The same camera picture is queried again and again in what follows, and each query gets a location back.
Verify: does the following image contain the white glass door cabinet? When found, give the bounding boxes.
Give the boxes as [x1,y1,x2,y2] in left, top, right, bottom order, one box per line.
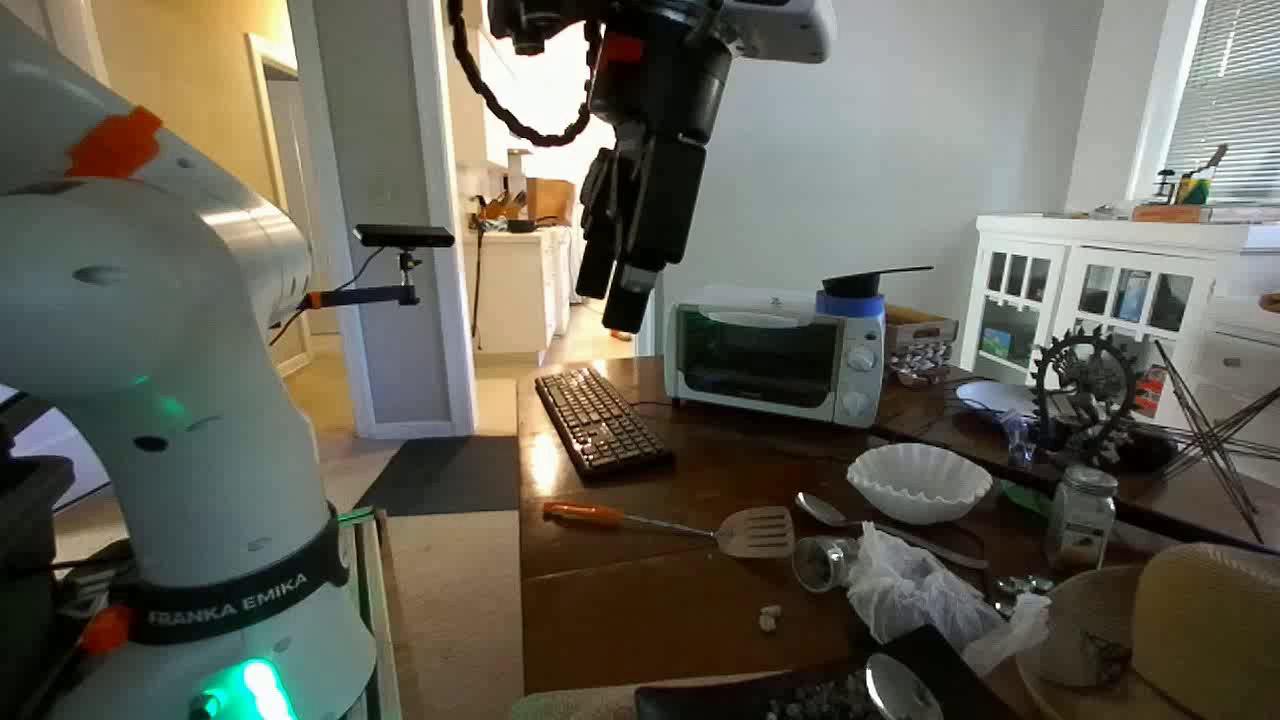
[956,211,1280,450]

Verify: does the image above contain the black camera on stand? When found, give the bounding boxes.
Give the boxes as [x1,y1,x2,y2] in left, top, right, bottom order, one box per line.
[302,222,459,317]

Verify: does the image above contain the black gear sculpture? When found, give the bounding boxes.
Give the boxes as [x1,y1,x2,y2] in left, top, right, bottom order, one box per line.
[1029,326,1156,474]

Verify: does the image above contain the black folding tripod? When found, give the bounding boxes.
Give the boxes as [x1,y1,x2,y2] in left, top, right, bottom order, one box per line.
[1150,335,1280,549]

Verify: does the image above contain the black computer keyboard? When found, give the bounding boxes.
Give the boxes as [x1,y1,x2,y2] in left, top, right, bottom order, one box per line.
[533,362,679,488]

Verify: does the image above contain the white toaster oven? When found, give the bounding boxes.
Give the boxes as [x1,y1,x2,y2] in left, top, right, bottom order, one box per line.
[660,296,893,434]

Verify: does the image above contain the small tipped glass jar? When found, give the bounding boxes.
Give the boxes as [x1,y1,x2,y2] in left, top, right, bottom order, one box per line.
[787,531,866,596]

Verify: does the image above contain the glass jar with metal lid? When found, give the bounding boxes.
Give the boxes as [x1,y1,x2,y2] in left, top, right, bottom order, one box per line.
[1045,460,1120,575]

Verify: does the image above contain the red can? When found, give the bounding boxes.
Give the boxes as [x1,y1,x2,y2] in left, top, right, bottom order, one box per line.
[1131,362,1173,421]

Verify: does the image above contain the straw hat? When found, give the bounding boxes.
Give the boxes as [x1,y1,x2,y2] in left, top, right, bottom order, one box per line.
[1011,542,1280,720]

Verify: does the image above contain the black floor mat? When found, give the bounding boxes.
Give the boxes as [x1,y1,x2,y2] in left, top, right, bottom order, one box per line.
[352,434,524,521]

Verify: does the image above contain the white kitchen counter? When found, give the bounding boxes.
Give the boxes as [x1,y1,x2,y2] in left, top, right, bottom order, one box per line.
[471,215,593,362]

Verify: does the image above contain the orange handled metal spatula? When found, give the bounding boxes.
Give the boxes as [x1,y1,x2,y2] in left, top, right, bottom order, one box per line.
[542,498,800,566]

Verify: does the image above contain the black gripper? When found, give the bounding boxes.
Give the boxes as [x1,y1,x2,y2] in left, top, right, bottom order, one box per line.
[571,20,738,335]

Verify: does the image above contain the window blinds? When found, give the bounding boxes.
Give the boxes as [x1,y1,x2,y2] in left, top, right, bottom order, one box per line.
[1164,0,1280,210]

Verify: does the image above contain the crumpled white plastic bag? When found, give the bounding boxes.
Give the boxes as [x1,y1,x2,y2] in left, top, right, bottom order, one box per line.
[844,521,1056,677]

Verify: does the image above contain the green cloth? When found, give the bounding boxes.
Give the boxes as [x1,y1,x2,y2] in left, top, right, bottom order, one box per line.
[997,478,1059,523]

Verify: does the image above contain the white paper coffee filter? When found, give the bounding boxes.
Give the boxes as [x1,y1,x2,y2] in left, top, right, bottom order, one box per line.
[844,440,1002,529]

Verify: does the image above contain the small black pot with handle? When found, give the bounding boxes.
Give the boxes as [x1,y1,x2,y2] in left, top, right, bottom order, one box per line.
[821,261,935,303]

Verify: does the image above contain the colourful items on cabinet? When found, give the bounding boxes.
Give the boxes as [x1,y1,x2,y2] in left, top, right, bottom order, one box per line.
[1131,139,1235,230]

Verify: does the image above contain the long metal spoon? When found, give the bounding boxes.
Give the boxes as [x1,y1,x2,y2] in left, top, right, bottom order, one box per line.
[791,488,993,575]

